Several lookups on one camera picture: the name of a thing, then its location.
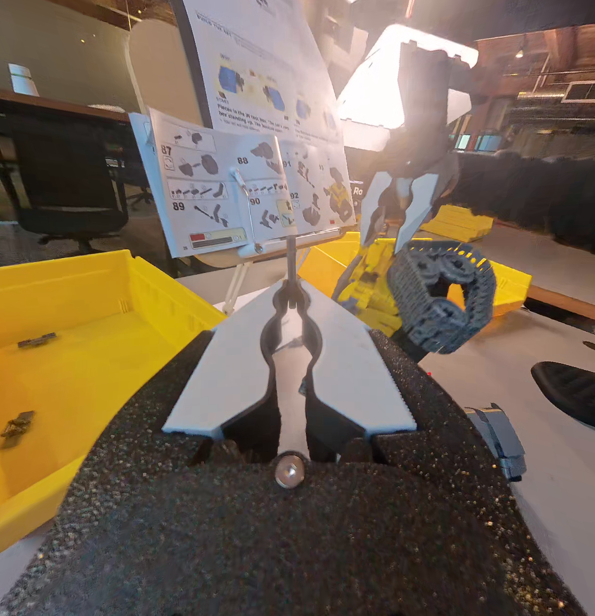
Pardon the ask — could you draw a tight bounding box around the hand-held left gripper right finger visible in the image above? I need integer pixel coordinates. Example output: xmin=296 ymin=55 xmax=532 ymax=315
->
xmin=297 ymin=279 xmax=418 ymax=439

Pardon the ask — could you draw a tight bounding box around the wooden table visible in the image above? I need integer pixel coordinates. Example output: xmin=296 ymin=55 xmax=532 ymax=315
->
xmin=0 ymin=89 xmax=151 ymax=193

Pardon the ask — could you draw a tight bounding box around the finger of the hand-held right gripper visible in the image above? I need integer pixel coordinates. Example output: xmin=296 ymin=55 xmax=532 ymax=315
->
xmin=360 ymin=171 xmax=392 ymax=247
xmin=394 ymin=173 xmax=440 ymax=256

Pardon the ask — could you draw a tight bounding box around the grey table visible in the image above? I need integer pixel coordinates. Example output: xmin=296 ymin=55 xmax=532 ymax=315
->
xmin=423 ymin=221 xmax=595 ymax=309

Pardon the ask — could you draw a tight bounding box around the person's right forearm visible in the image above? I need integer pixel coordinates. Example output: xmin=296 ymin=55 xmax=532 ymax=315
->
xmin=449 ymin=149 xmax=595 ymax=256

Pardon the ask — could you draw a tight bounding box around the grey desk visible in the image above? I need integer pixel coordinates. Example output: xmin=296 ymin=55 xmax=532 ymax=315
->
xmin=0 ymin=269 xmax=595 ymax=616

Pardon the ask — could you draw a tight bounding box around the black office chair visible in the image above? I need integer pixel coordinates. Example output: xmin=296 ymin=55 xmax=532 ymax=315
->
xmin=9 ymin=120 xmax=131 ymax=253

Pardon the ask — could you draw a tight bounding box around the yellow toy robot body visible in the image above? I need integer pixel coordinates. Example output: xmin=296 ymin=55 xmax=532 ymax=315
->
xmin=332 ymin=238 xmax=498 ymax=356

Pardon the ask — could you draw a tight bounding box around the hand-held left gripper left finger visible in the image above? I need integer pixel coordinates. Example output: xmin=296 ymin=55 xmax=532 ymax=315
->
xmin=162 ymin=279 xmax=291 ymax=441

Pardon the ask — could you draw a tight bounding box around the instruction booklet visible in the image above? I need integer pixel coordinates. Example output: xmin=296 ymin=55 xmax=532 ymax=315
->
xmin=129 ymin=108 xmax=357 ymax=258

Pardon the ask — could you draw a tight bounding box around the printed task sheet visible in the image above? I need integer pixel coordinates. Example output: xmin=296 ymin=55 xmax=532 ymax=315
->
xmin=170 ymin=0 xmax=346 ymax=145

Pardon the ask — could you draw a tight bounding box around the black chair armrest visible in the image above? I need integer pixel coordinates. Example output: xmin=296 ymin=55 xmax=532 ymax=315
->
xmin=531 ymin=361 xmax=595 ymax=432

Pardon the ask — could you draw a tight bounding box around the stack of yellow bins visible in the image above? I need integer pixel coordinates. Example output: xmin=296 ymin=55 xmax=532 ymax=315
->
xmin=420 ymin=204 xmax=494 ymax=244

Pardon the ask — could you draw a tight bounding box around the grey Lego engine assembly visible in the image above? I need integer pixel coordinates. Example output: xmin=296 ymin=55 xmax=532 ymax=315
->
xmin=465 ymin=403 xmax=528 ymax=482

